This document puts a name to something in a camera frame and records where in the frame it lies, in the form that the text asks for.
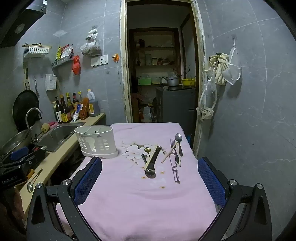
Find worn cream door frame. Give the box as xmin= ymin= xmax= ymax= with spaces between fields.
xmin=120 ymin=0 xmax=207 ymax=158

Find blue and white tube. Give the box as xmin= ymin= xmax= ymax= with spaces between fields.
xmin=73 ymin=103 xmax=81 ymax=122

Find clear hanging plastic bag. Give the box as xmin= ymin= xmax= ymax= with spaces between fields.
xmin=80 ymin=26 xmax=102 ymax=57

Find red plastic bag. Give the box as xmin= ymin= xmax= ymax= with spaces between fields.
xmin=71 ymin=55 xmax=81 ymax=75

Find red seasoning packets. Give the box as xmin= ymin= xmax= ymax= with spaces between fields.
xmin=60 ymin=44 xmax=73 ymax=57

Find metal cooking pot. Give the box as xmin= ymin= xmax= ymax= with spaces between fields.
xmin=162 ymin=76 xmax=180 ymax=88

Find stainless steel sink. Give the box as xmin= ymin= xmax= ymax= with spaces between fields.
xmin=34 ymin=122 xmax=86 ymax=153

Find white plastic utensil holder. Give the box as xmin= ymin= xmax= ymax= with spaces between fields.
xmin=74 ymin=125 xmax=119 ymax=159

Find yellow-capped sauce bottle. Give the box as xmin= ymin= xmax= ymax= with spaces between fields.
xmin=66 ymin=92 xmax=75 ymax=118

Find steel basin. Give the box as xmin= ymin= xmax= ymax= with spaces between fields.
xmin=0 ymin=129 xmax=32 ymax=155

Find chrome faucet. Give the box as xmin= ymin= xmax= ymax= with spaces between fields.
xmin=25 ymin=108 xmax=43 ymax=142

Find pink floral cloth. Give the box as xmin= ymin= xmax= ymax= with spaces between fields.
xmin=55 ymin=122 xmax=219 ymax=241

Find grey cabinet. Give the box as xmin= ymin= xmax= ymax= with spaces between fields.
xmin=155 ymin=86 xmax=197 ymax=138

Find white plastic sack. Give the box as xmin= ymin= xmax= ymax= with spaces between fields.
xmin=138 ymin=105 xmax=154 ymax=123

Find metal wall rack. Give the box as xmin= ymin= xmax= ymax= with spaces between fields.
xmin=51 ymin=54 xmax=75 ymax=68

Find white wall switch socket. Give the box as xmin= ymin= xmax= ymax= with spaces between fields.
xmin=90 ymin=54 xmax=109 ymax=67

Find dark soy sauce bottle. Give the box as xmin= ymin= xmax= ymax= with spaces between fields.
xmin=59 ymin=94 xmax=71 ymax=123

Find silver fork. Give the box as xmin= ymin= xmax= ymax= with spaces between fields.
xmin=170 ymin=138 xmax=182 ymax=167

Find black range hood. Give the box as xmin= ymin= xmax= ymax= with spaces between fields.
xmin=0 ymin=0 xmax=54 ymax=48

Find orange sauce bottle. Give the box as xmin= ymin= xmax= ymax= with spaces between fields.
xmin=79 ymin=97 xmax=90 ymax=120

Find gold spoon with black handle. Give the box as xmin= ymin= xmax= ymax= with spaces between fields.
xmin=141 ymin=147 xmax=152 ymax=166

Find wooden chopstick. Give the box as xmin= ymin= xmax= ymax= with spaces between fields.
xmin=144 ymin=144 xmax=158 ymax=171
xmin=146 ymin=145 xmax=159 ymax=172
xmin=161 ymin=141 xmax=179 ymax=164

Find wooden shelf unit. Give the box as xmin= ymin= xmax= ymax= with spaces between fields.
xmin=128 ymin=27 xmax=181 ymax=93

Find silver peeler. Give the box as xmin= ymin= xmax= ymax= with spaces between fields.
xmin=169 ymin=154 xmax=180 ymax=184

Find black wok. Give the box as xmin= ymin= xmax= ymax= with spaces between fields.
xmin=12 ymin=90 xmax=40 ymax=131

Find dark pump-top sauce bottle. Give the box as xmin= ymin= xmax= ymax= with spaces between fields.
xmin=53 ymin=96 xmax=64 ymax=123

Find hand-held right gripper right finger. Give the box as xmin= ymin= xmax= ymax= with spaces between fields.
xmin=198 ymin=156 xmax=272 ymax=241

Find beige kitchen counter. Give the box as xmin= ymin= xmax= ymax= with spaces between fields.
xmin=18 ymin=113 xmax=106 ymax=216

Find hanging wooden spatula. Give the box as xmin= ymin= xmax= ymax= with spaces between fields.
xmin=23 ymin=67 xmax=31 ymax=91

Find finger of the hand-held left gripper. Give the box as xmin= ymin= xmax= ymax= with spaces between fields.
xmin=0 ymin=146 xmax=30 ymax=163
xmin=0 ymin=149 xmax=47 ymax=171

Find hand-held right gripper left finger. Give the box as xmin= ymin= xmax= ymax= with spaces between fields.
xmin=26 ymin=156 xmax=103 ymax=241

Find silver spoon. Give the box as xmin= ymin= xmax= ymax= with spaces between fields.
xmin=174 ymin=133 xmax=184 ymax=157

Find person's left hand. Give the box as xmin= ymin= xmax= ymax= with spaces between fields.
xmin=9 ymin=185 xmax=26 ymax=232

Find white plastic wall basket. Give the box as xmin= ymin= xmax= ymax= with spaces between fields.
xmin=22 ymin=44 xmax=52 ymax=58

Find hanging cream rubber gloves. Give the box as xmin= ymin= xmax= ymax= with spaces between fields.
xmin=204 ymin=52 xmax=232 ymax=85

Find long-handled metal spoon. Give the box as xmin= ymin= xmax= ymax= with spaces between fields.
xmin=27 ymin=168 xmax=43 ymax=193

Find white wall packet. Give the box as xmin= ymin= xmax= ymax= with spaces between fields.
xmin=45 ymin=74 xmax=58 ymax=91

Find large cooking oil jug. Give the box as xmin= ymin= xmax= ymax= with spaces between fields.
xmin=86 ymin=89 xmax=101 ymax=117

